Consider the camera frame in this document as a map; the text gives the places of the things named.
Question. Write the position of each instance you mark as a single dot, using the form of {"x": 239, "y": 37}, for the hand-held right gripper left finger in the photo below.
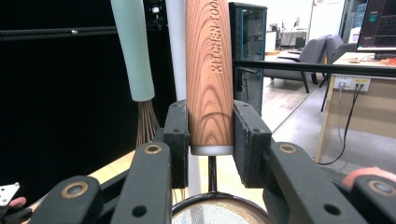
{"x": 176, "y": 140}

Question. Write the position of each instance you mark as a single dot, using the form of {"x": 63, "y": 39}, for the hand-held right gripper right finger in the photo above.
{"x": 249, "y": 146}

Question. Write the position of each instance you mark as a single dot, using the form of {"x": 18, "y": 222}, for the black glass-door cabinet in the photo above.
{"x": 249, "y": 46}

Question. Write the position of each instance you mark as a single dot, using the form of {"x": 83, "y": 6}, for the grey armchair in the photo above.
{"x": 341, "y": 49}
{"x": 303, "y": 53}

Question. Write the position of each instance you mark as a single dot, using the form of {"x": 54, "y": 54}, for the light wooden desk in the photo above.
{"x": 376, "y": 109}

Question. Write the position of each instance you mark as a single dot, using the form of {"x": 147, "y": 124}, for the computer monitor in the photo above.
{"x": 378, "y": 25}

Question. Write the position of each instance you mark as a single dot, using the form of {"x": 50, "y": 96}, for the black frame bar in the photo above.
{"x": 46, "y": 32}
{"x": 311, "y": 67}

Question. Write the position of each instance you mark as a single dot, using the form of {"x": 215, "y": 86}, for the white wall socket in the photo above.
{"x": 351, "y": 83}

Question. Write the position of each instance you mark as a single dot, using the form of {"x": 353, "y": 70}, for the black camera on stand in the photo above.
{"x": 156, "y": 15}

